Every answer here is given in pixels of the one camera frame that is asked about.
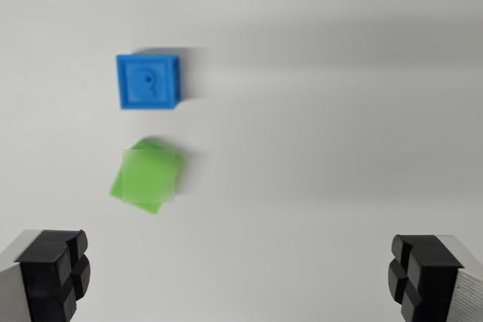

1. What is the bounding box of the gripper right finger with silver black pad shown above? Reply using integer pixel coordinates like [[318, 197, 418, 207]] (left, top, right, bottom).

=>
[[387, 234, 483, 322]]

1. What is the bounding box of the gripper left finger with silver black pad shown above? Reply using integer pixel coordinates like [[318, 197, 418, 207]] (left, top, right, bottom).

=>
[[0, 228, 91, 322]]

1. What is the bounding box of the green embossed cube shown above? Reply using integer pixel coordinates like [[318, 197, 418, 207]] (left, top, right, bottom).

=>
[[109, 138, 186, 216]]

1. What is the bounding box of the blue embossed cube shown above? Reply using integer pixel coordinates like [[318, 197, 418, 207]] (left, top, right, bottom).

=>
[[115, 53, 181, 111]]

